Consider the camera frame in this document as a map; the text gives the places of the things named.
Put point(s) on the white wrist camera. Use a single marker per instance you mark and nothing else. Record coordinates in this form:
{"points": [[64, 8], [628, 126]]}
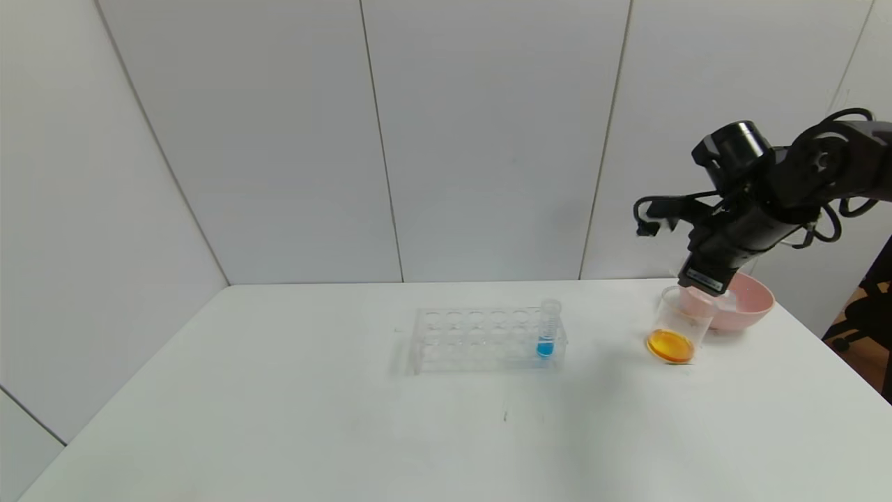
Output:
{"points": [[679, 209]]}

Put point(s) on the black office chair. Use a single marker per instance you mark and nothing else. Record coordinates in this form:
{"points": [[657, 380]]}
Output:
{"points": [[867, 314]]}

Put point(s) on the pink plastic bowl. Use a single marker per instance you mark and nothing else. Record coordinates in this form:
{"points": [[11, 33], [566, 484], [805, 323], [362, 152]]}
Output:
{"points": [[749, 303]]}

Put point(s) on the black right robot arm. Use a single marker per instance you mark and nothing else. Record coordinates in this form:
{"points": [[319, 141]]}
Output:
{"points": [[801, 167]]}

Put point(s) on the clear acrylic test tube rack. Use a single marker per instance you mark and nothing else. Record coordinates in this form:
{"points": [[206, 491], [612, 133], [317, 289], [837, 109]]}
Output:
{"points": [[481, 341]]}

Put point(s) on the test tube with blue pigment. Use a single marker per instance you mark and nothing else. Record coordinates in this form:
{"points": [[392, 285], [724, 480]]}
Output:
{"points": [[547, 338]]}

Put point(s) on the clear glass beaker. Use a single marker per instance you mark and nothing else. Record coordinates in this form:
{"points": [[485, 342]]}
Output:
{"points": [[676, 335]]}

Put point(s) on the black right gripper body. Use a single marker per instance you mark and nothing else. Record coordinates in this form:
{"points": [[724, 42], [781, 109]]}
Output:
{"points": [[705, 279]]}

